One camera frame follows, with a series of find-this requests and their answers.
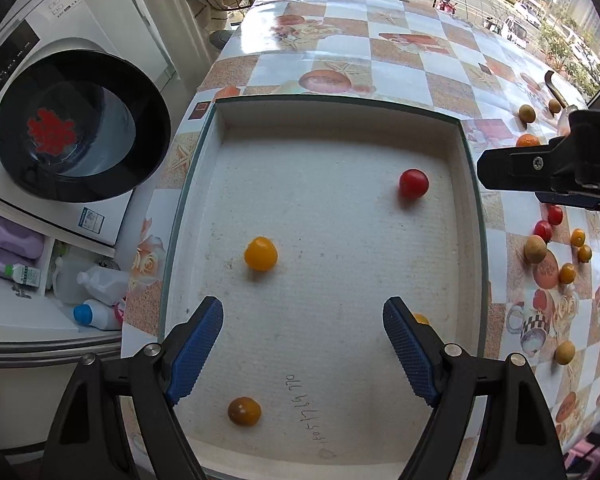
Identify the red scooter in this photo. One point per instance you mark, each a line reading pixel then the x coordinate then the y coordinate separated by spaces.
pixel 447 5

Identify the checkered patterned tablecloth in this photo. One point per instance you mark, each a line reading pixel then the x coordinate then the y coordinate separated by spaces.
pixel 405 75

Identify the yellow cherry tomato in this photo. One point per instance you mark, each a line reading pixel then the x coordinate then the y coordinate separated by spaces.
pixel 260 254
pixel 578 237
pixel 567 273
pixel 422 318
pixel 244 411
pixel 584 253

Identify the brown longan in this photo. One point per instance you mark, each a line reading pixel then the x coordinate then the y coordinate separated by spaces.
pixel 555 105
pixel 526 113
pixel 535 249
pixel 564 352

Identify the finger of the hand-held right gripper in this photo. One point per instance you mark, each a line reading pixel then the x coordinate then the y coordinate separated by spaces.
pixel 515 167

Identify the white cabinet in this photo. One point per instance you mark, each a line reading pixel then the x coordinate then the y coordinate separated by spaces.
pixel 25 320

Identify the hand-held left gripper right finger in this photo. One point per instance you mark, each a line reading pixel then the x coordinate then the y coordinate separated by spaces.
pixel 410 355

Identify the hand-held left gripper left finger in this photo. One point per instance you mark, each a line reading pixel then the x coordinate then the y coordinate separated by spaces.
pixel 195 347

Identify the orange tangerine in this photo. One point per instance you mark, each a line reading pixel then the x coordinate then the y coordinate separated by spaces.
pixel 527 140

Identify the white washing machine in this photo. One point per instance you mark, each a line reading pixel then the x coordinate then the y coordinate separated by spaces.
pixel 55 20

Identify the clear plastic jug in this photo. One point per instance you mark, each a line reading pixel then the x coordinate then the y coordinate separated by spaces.
pixel 104 285
pixel 66 282

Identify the white foam tray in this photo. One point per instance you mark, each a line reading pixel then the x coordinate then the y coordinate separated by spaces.
pixel 330 210

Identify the beige cloth bag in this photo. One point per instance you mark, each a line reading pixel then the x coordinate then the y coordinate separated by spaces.
pixel 212 2

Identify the white bottle blue cap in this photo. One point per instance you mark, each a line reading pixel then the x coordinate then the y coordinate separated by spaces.
pixel 99 316

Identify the metal utensil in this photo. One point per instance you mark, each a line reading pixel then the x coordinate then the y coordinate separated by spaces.
pixel 555 87

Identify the red cherry tomato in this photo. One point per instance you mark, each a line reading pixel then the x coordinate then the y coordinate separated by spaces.
pixel 542 230
pixel 413 183
pixel 555 214

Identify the white bottle green label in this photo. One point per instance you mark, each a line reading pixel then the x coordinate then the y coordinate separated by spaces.
pixel 25 275

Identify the white van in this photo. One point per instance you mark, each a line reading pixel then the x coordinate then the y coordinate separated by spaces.
pixel 515 31

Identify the white car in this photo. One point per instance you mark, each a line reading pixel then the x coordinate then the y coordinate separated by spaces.
pixel 528 13

